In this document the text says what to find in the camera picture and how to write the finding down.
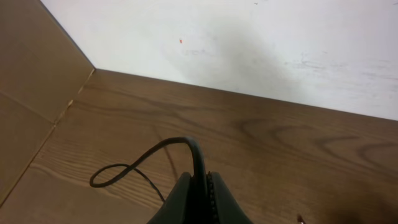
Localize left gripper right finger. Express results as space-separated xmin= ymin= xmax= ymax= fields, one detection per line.
xmin=207 ymin=172 xmax=252 ymax=224

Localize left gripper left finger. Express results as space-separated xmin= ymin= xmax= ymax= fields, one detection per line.
xmin=147 ymin=172 xmax=194 ymax=224

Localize brown cardboard box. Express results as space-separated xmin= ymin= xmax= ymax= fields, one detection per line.
xmin=1 ymin=0 xmax=94 ymax=202

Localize thin black cable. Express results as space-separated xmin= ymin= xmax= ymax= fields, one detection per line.
xmin=89 ymin=136 xmax=208 ymax=224

